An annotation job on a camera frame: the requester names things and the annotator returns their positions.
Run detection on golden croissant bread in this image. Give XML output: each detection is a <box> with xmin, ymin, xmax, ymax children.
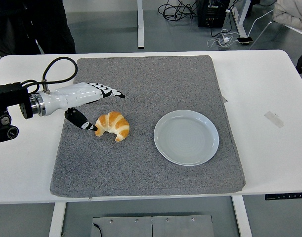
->
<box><xmin>94</xmin><ymin>111</ymin><xmax>130</xmax><ymax>143</ymax></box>

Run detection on smartphone on floor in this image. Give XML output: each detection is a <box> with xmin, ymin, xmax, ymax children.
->
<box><xmin>237</xmin><ymin>36</ymin><xmax>254</xmax><ymax>46</ymax></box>

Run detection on person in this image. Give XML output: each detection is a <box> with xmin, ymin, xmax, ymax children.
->
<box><xmin>0</xmin><ymin>0</ymin><xmax>77</xmax><ymax>57</ymax></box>

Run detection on pale grey round plate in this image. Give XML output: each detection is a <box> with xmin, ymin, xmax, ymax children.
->
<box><xmin>153</xmin><ymin>109</ymin><xmax>220</xmax><ymax>166</ymax></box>

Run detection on grey fabric mat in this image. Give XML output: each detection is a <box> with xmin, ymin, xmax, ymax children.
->
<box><xmin>49</xmin><ymin>55</ymin><xmax>246</xmax><ymax>198</ymax></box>

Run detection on clear tape strip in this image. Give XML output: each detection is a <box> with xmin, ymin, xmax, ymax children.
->
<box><xmin>263</xmin><ymin>111</ymin><xmax>285</xmax><ymax>128</ymax></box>

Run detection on black computer box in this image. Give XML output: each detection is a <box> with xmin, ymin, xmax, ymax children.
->
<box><xmin>197</xmin><ymin>0</ymin><xmax>231</xmax><ymax>28</ymax></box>

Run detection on white table leg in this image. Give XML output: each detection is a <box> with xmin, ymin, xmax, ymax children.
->
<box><xmin>231</xmin><ymin>196</ymin><xmax>253</xmax><ymax>237</ymax></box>
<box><xmin>48</xmin><ymin>202</ymin><xmax>67</xmax><ymax>237</ymax></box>

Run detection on black table control panel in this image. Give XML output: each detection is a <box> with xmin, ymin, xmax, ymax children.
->
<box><xmin>264</xmin><ymin>192</ymin><xmax>302</xmax><ymax>200</ymax></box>

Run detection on white background desk leg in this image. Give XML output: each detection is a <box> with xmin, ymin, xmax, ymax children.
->
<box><xmin>231</xmin><ymin>0</ymin><xmax>247</xmax><ymax>38</ymax></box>
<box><xmin>136</xmin><ymin>0</ymin><xmax>145</xmax><ymax>49</ymax></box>

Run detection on thin black cable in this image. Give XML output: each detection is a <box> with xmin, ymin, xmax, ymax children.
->
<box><xmin>92</xmin><ymin>223</ymin><xmax>103</xmax><ymax>237</ymax></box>

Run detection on black floor cables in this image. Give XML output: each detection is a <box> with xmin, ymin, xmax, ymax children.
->
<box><xmin>157</xmin><ymin>0</ymin><xmax>200</xmax><ymax>21</ymax></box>

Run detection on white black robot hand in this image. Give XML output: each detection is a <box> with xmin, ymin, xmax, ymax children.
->
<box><xmin>43</xmin><ymin>82</ymin><xmax>126</xmax><ymax>131</ymax></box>

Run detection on white charger cable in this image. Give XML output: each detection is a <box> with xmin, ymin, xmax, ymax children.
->
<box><xmin>206</xmin><ymin>29</ymin><xmax>240</xmax><ymax>49</ymax></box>

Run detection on grey metal plate with screws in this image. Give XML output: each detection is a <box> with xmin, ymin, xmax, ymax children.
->
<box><xmin>90</xmin><ymin>214</ymin><xmax>214</xmax><ymax>237</ymax></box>

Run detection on beige padded jacket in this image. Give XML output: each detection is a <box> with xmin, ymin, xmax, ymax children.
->
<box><xmin>272</xmin><ymin>0</ymin><xmax>302</xmax><ymax>32</ymax></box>

